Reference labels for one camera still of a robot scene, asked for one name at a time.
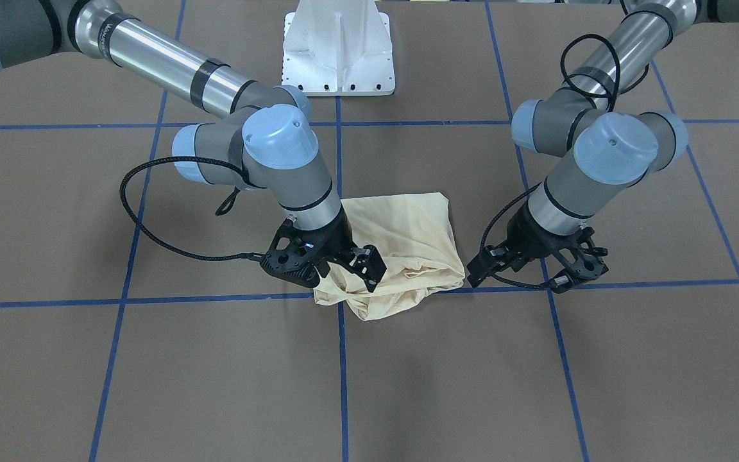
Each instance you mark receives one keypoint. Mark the beige long-sleeve printed shirt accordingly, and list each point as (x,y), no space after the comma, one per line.
(416,241)

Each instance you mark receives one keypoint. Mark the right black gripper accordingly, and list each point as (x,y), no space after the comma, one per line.
(336,239)

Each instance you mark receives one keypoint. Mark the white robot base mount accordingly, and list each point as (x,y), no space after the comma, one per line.
(338,48)

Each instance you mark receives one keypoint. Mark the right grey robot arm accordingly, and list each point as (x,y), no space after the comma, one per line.
(262,139)

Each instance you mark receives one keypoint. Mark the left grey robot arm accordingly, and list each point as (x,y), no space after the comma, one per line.
(600,150)

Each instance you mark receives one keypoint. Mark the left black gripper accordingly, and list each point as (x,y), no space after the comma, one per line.
(532,236)

